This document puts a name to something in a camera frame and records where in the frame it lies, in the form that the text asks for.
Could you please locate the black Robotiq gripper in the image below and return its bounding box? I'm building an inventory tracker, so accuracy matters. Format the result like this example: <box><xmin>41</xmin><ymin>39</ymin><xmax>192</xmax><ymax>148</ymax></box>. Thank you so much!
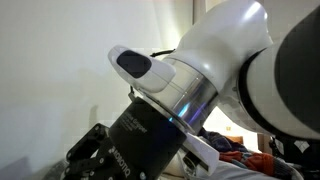
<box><xmin>62</xmin><ymin>96</ymin><xmax>188</xmax><ymax>180</ymax></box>

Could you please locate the orange and blue sock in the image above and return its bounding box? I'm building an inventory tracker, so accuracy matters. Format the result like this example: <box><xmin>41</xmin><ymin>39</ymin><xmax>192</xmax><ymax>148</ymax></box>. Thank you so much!
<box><xmin>218</xmin><ymin>149</ymin><xmax>303</xmax><ymax>180</ymax></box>

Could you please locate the dark navy cloth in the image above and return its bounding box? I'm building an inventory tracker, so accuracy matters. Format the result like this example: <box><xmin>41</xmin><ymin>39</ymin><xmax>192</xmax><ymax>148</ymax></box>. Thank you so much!
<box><xmin>199</xmin><ymin>127</ymin><xmax>249</xmax><ymax>155</ymax></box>

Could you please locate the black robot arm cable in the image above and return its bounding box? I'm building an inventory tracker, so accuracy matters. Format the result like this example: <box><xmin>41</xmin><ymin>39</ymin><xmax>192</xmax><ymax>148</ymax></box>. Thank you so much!
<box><xmin>149</xmin><ymin>48</ymin><xmax>177</xmax><ymax>58</ymax></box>

